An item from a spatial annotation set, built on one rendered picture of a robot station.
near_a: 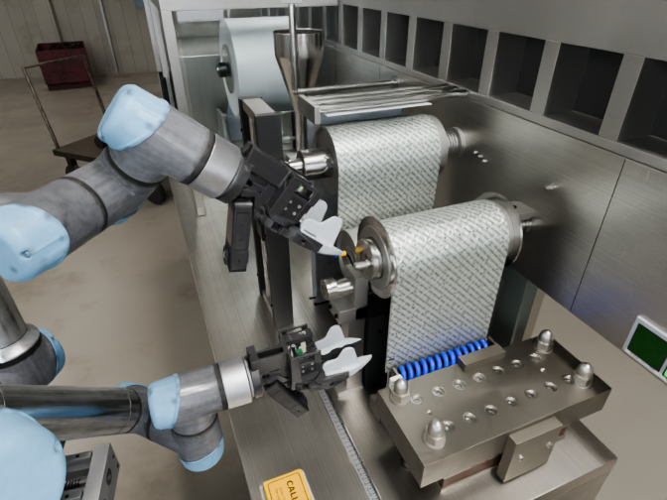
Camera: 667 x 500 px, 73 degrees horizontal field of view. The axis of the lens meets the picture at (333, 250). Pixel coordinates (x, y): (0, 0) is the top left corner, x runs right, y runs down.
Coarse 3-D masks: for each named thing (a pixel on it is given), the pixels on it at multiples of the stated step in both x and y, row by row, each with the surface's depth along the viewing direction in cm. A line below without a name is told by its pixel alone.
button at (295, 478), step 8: (296, 472) 80; (272, 480) 79; (280, 480) 79; (288, 480) 79; (296, 480) 79; (304, 480) 79; (264, 488) 78; (272, 488) 77; (280, 488) 77; (288, 488) 77; (296, 488) 77; (304, 488) 77; (272, 496) 76; (280, 496) 76; (288, 496) 76; (296, 496) 76; (304, 496) 76
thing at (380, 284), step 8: (504, 216) 82; (368, 232) 79; (376, 232) 76; (512, 232) 82; (376, 240) 76; (512, 240) 82; (384, 248) 74; (384, 256) 75; (384, 264) 75; (384, 272) 76; (376, 280) 80; (384, 280) 76; (376, 288) 80; (384, 288) 77
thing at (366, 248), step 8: (360, 240) 78; (368, 240) 77; (360, 248) 79; (368, 248) 76; (376, 248) 76; (360, 256) 80; (368, 256) 76; (376, 256) 75; (376, 264) 75; (360, 272) 81; (368, 272) 78; (376, 272) 76; (368, 280) 79
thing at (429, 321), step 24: (432, 288) 80; (456, 288) 82; (480, 288) 85; (408, 312) 80; (432, 312) 83; (456, 312) 86; (480, 312) 89; (408, 336) 84; (432, 336) 87; (456, 336) 90; (480, 336) 93; (408, 360) 87
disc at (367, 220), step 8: (368, 216) 78; (360, 224) 82; (368, 224) 79; (376, 224) 76; (360, 232) 83; (384, 232) 73; (384, 240) 74; (392, 248) 72; (392, 256) 72; (392, 264) 73; (392, 272) 74; (392, 280) 74; (392, 288) 75; (384, 296) 78
